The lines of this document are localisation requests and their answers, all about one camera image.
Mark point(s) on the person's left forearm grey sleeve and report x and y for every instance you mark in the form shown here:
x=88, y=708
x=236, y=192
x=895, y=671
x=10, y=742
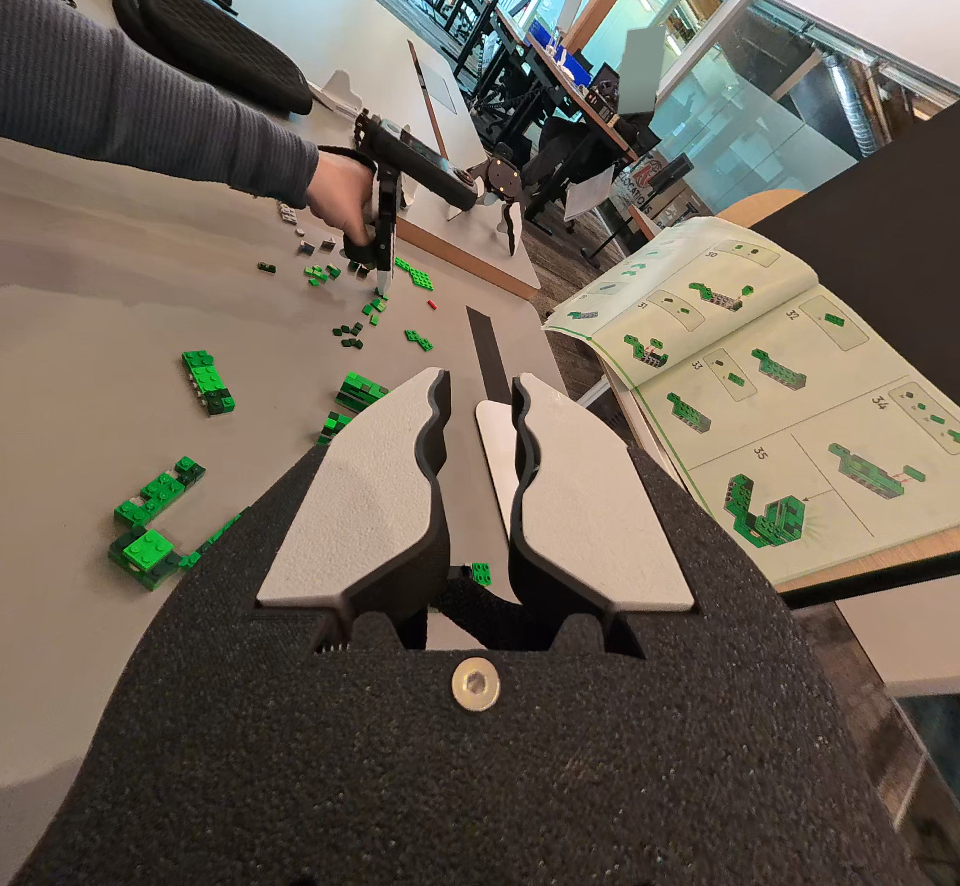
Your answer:
x=135, y=91

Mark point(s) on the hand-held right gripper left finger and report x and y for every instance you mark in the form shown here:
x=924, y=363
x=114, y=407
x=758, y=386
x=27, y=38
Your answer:
x=360, y=496

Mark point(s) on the stacked green brick block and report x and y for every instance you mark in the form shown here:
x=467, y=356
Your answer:
x=360, y=391

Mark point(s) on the green and black brick assembly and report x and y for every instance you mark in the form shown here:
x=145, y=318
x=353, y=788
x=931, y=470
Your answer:
x=159, y=490

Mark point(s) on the wide green brick base assembly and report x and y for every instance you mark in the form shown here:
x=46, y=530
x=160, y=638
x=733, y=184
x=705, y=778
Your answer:
x=146, y=556

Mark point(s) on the scattered small green bricks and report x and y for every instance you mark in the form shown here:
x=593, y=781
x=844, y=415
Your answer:
x=420, y=278

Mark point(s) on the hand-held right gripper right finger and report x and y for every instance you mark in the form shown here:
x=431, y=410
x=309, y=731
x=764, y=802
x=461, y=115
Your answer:
x=600, y=518

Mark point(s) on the black office chair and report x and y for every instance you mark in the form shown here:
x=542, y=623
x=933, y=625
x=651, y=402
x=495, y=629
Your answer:
x=570, y=147

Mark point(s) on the person's left hand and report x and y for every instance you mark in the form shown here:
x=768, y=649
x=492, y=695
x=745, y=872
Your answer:
x=337, y=192

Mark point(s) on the small bright green brick cluster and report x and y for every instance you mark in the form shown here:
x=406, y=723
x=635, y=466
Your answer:
x=334, y=425

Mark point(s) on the white desk with wooden edge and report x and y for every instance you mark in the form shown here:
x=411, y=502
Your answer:
x=315, y=8

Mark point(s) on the long green brick assembly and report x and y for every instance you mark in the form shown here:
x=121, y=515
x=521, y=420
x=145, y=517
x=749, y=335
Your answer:
x=207, y=380

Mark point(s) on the grey desk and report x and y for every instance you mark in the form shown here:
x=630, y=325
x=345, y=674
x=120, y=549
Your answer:
x=90, y=286

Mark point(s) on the green two-by-two plate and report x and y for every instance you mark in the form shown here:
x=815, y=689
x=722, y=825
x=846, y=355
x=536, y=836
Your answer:
x=481, y=573

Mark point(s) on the brick building instruction booklet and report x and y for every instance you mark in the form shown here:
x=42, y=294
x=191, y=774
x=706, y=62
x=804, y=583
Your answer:
x=757, y=391

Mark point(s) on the row of office desks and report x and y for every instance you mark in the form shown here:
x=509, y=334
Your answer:
x=540, y=68

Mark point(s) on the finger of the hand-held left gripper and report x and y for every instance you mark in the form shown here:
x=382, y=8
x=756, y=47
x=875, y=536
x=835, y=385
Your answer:
x=463, y=208
x=512, y=226

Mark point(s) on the black panel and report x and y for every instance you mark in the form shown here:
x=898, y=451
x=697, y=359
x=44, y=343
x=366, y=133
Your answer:
x=877, y=241

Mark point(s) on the white plastic stand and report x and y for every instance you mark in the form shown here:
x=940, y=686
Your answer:
x=341, y=92

